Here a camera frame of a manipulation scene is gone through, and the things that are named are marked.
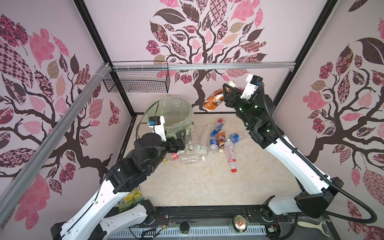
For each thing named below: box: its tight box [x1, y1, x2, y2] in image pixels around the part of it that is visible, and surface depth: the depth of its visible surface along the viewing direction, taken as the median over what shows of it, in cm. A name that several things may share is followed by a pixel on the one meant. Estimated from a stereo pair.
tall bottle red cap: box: [224, 138, 237, 173], surface depth 94 cm
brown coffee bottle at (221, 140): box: [217, 130, 226, 154], surface depth 100 cm
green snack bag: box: [118, 186, 144, 213], surface depth 79 cm
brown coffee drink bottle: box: [203, 80, 236, 112], surface depth 62 cm
